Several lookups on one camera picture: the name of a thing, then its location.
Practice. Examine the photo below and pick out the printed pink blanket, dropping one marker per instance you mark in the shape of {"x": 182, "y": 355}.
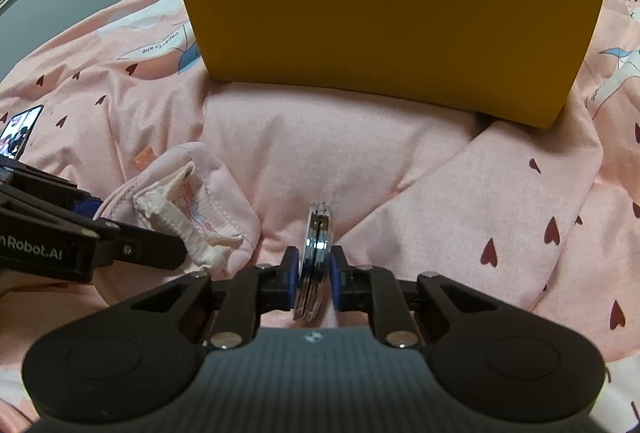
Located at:
{"x": 450, "y": 188}

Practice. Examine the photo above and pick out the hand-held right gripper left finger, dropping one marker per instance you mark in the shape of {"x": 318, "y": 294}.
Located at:
{"x": 291, "y": 280}

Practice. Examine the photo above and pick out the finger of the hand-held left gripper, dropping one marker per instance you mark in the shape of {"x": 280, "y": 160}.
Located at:
{"x": 87, "y": 208}
{"x": 145, "y": 250}

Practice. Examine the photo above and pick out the smartphone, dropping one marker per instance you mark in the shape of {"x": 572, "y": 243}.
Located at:
{"x": 20, "y": 133}

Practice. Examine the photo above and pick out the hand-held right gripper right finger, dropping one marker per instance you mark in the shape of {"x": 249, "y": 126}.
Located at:
{"x": 337, "y": 280}

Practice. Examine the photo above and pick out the round silver compact mirror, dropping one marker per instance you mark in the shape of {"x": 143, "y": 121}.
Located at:
{"x": 315, "y": 263}

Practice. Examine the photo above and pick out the orange cardboard box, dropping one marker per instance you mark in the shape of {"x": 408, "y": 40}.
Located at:
{"x": 390, "y": 23}

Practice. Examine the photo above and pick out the pink fabric pouch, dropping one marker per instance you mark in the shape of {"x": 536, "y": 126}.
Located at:
{"x": 215, "y": 183}

